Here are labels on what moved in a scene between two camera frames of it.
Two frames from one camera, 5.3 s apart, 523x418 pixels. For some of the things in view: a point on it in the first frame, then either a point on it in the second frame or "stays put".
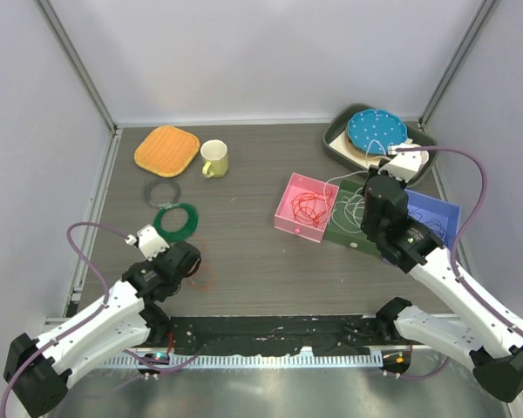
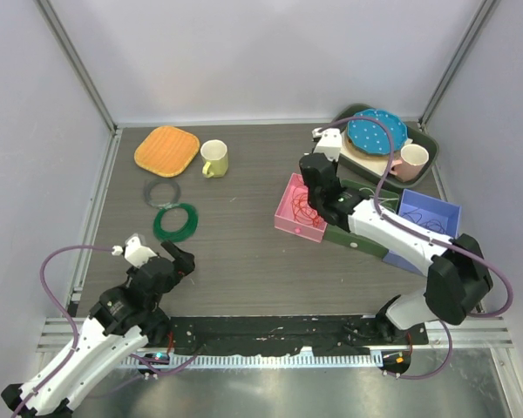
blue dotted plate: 375,131 stays put
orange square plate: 167,151 stays put
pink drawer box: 305,206 stays put
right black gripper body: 367,225 to 313,202
